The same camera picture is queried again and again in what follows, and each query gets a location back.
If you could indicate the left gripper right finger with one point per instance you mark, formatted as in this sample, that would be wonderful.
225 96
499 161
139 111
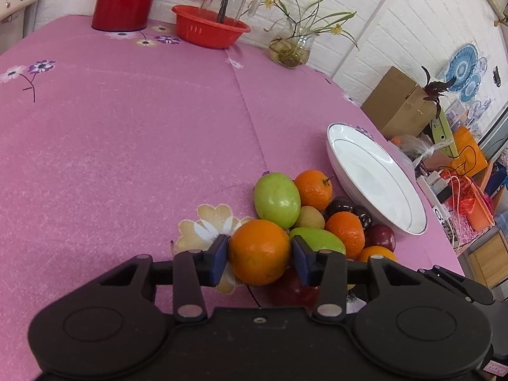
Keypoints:
327 270

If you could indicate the brown kiwi fruit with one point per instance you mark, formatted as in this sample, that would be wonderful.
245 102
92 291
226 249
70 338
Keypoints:
310 217

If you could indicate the glass vase with plant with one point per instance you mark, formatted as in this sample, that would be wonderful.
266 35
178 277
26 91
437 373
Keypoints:
293 26

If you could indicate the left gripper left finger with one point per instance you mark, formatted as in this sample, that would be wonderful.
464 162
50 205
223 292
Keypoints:
193 269

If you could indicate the blue patterned wall plate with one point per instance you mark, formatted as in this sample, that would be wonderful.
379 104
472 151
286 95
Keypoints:
467 68

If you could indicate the red plastic basket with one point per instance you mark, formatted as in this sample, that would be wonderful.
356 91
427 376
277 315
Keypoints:
199 27

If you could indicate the dark plum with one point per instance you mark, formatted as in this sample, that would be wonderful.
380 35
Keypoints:
342 203

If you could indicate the small tangerine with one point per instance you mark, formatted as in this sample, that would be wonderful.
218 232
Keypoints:
348 228

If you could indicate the brown cardboard box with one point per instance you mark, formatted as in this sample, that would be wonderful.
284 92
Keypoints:
397 106

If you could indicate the white water dispenser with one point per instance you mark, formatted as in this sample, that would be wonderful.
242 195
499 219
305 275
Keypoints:
12 21

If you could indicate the dark purple leaf plant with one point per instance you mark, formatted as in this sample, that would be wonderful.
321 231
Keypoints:
435 89

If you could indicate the orange gift bag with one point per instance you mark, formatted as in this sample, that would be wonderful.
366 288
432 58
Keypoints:
470 159

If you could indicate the clear plastic bag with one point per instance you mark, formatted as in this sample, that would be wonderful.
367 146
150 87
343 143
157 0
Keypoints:
419 151

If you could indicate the tangerine with stem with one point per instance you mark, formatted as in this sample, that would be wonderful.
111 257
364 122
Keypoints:
315 189

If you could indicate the green apple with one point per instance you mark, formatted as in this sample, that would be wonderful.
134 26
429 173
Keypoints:
319 239
277 199

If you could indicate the pink floral tablecloth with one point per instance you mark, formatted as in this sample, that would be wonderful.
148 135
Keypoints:
108 144

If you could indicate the large red apple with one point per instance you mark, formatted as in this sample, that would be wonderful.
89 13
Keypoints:
288 291

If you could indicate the white porcelain plate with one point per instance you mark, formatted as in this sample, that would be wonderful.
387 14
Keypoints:
373 179

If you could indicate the large smooth orange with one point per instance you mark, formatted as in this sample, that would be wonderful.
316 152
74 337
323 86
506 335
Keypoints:
258 252

